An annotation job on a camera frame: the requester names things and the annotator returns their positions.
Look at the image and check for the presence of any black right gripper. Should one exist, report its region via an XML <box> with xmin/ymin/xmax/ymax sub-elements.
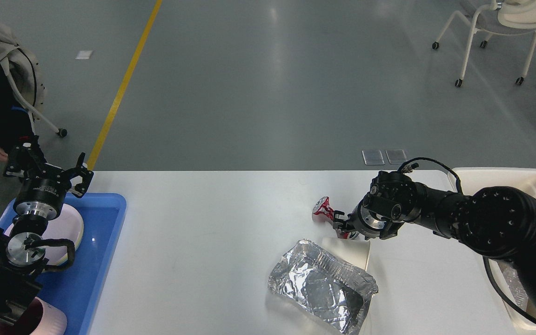
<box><xmin>332</xmin><ymin>203</ymin><xmax>404</xmax><ymax>240</ymax></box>

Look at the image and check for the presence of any blue plastic tray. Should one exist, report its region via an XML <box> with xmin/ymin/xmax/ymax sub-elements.
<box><xmin>0</xmin><ymin>192</ymin><xmax>127</xmax><ymax>335</ymax></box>

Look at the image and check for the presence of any foil tray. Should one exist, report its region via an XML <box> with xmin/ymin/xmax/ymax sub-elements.
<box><xmin>498</xmin><ymin>263</ymin><xmax>529</xmax><ymax>310</ymax></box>
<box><xmin>267</xmin><ymin>239</ymin><xmax>379</xmax><ymax>335</ymax></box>

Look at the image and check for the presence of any beige jacket on chair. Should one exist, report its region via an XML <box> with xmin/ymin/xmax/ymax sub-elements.
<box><xmin>0</xmin><ymin>22</ymin><xmax>46</xmax><ymax>112</ymax></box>

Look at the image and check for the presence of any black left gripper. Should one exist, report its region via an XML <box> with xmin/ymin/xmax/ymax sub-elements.
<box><xmin>3</xmin><ymin>135</ymin><xmax>94</xmax><ymax>220</ymax></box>

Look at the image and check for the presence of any white plastic bin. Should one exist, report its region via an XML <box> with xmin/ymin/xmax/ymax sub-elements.
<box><xmin>448</xmin><ymin>167</ymin><xmax>536</xmax><ymax>332</ymax></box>

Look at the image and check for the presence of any white chair with jacket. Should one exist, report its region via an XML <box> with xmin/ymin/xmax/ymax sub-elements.
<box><xmin>6</xmin><ymin>72</ymin><xmax>68</xmax><ymax>138</ymax></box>

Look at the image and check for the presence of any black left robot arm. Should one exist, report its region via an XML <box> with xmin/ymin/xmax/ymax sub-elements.
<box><xmin>0</xmin><ymin>135</ymin><xmax>94</xmax><ymax>326</ymax></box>

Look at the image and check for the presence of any white chair on casters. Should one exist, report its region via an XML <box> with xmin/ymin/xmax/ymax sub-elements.
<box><xmin>432</xmin><ymin>0</ymin><xmax>536</xmax><ymax>87</ymax></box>

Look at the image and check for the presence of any pink ribbed mug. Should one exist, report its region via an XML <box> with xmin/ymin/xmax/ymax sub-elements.
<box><xmin>0</xmin><ymin>297</ymin><xmax>67</xmax><ymax>335</ymax></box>

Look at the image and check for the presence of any pink plate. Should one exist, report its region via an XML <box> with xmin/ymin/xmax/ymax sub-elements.
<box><xmin>5</xmin><ymin>204</ymin><xmax>84</xmax><ymax>267</ymax></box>

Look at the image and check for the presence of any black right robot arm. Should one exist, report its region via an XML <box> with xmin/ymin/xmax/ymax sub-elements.
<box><xmin>327</xmin><ymin>157</ymin><xmax>536</xmax><ymax>306</ymax></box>

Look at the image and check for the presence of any white paper cup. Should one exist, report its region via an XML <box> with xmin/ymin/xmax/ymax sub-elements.
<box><xmin>319</xmin><ymin>237</ymin><xmax>371</xmax><ymax>271</ymax></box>

